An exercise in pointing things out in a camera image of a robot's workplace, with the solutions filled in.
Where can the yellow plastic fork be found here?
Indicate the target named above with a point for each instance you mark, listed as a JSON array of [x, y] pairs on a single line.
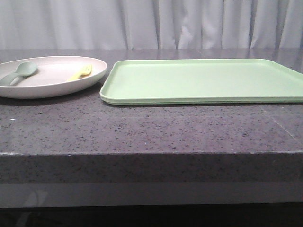
[[85, 71]]

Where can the grey pleated curtain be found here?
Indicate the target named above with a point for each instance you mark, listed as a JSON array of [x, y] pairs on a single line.
[[151, 24]]

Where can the beige round plate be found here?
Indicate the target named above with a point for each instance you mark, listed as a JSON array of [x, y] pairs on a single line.
[[51, 78]]

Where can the light green plastic tray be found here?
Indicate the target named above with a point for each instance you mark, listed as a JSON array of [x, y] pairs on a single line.
[[201, 81]]

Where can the sage green spoon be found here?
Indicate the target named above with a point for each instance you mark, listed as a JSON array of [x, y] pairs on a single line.
[[24, 69]]

